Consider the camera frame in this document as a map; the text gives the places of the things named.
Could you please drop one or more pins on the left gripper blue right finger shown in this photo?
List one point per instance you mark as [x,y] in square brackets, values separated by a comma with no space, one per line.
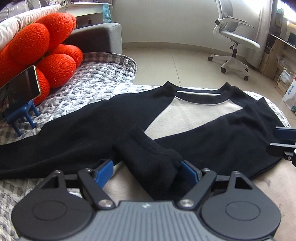
[190,173]

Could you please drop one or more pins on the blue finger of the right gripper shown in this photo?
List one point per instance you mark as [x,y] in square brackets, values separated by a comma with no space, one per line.
[285,151]
[285,133]

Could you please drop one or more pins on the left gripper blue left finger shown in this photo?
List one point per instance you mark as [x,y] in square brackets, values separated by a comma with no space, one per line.
[103,173]

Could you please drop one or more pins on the cream black raglan sweatshirt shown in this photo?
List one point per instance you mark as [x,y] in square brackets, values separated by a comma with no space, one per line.
[73,207]

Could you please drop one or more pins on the wooden desk shelf unit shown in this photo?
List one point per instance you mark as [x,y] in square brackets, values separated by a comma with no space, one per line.
[278,61]

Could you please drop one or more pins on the grey checked quilted bedcover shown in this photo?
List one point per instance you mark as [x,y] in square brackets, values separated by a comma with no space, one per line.
[76,97]

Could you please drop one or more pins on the blue stool phone stand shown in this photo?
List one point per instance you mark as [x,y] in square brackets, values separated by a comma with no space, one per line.
[21,113]

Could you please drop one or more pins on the smartphone playing video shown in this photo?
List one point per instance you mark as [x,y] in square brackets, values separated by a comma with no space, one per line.
[19,91]

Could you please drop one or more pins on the white grey office chair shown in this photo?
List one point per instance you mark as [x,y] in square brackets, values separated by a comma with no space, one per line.
[225,26]

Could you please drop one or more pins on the right grey curtain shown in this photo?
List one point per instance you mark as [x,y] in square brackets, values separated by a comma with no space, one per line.
[265,24]

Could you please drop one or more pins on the red flower plush cushion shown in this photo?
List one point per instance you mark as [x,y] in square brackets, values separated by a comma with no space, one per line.
[41,44]

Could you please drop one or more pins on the white desk with shelves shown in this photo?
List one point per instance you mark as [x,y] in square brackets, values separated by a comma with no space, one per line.
[88,13]

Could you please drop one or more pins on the grey white pillow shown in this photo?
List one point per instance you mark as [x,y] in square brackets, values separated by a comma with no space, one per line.
[11,26]

